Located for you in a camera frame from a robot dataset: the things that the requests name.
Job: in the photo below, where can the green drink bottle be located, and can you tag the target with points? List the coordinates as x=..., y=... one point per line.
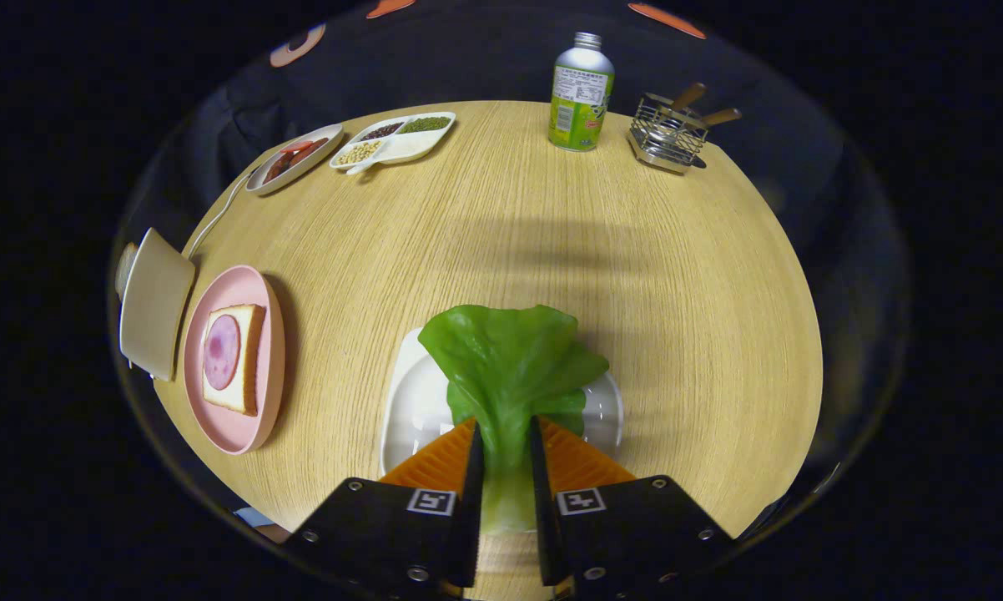
x=581, y=92

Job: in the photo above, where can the white round plate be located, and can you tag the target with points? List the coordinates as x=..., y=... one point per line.
x=326, y=136

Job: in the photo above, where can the white divided dish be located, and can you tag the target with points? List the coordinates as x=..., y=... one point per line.
x=414, y=148

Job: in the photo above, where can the green lettuce leaf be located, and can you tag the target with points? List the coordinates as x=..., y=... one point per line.
x=506, y=367

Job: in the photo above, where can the bread slice with ham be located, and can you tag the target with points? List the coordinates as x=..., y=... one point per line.
x=249, y=367

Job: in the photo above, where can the white toaster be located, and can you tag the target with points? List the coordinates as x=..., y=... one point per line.
x=155, y=309

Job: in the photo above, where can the pile of dark red beans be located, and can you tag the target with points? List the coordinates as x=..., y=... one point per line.
x=382, y=130

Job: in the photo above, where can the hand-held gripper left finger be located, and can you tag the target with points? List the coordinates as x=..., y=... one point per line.
x=471, y=517

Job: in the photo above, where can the pile of yellow soybeans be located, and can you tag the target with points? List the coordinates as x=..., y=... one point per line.
x=360, y=152

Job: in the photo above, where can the pink round plate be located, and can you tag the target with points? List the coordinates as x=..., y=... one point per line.
x=230, y=430

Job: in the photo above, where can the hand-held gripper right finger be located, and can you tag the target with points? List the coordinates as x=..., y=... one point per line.
x=543, y=517

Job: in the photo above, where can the black backdrop cloth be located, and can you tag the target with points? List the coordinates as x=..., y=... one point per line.
x=468, y=50

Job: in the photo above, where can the small white square plate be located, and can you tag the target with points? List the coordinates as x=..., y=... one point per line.
x=418, y=417

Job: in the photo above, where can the pink ham slice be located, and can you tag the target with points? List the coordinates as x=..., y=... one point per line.
x=222, y=351

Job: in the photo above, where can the pink sausage slice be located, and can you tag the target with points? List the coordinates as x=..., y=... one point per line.
x=295, y=146

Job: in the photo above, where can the brown meat piece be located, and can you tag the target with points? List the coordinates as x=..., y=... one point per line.
x=311, y=150
x=280, y=167

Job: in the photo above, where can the pile of green beans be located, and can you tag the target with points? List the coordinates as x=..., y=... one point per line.
x=425, y=124

